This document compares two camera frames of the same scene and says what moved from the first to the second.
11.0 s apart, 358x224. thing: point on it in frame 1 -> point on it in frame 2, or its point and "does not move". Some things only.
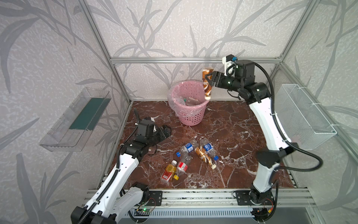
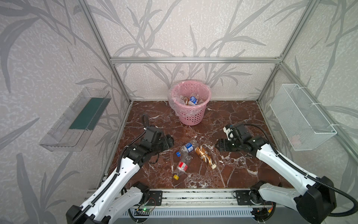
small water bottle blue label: x=209 y=147 -> x=194 y=100
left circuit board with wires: x=147 y=206 does not move
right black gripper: x=215 y=80 -> x=221 y=144
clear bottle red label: x=182 y=166 does not move
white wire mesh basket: x=300 y=121 does not move
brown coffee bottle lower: x=200 y=151 does not move
